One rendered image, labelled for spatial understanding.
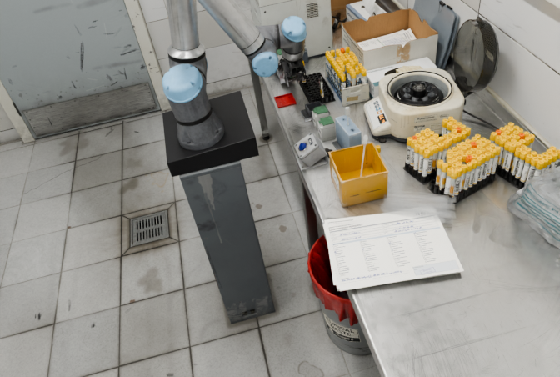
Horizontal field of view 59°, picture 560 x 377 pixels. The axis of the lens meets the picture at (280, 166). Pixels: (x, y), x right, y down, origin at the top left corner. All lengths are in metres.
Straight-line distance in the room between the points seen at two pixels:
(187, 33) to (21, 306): 1.67
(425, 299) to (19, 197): 2.62
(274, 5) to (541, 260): 1.24
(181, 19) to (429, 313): 1.04
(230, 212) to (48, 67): 2.02
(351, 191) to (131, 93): 2.37
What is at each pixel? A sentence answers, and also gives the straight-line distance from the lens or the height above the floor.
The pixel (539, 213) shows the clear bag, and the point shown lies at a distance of 1.37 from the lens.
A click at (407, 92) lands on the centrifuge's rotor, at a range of 1.64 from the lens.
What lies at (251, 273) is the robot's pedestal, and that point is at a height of 0.31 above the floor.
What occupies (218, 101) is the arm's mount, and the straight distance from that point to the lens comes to 1.77.
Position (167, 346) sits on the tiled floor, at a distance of 2.29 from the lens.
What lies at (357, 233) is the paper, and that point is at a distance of 1.32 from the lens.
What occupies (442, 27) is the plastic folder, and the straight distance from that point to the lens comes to 1.96.
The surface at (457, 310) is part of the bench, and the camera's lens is 1.23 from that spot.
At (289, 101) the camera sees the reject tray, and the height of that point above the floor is 0.88.
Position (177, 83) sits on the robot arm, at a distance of 1.49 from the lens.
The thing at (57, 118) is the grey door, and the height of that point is 0.13.
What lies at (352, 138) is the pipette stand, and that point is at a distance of 1.49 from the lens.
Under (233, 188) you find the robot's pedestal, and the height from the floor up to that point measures 0.77.
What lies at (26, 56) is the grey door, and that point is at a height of 0.59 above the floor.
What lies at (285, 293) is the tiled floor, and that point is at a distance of 2.31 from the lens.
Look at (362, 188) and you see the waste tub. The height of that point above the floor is 0.94.
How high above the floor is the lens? 1.90
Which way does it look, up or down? 41 degrees down
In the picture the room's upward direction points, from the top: 9 degrees counter-clockwise
